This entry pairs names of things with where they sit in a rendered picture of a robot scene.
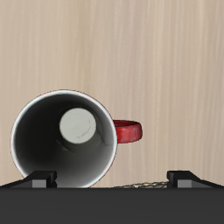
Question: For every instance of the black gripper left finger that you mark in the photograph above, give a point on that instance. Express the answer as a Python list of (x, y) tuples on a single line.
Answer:
[(40, 178)]

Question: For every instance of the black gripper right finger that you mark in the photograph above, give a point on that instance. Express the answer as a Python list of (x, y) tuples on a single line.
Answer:
[(182, 178)]

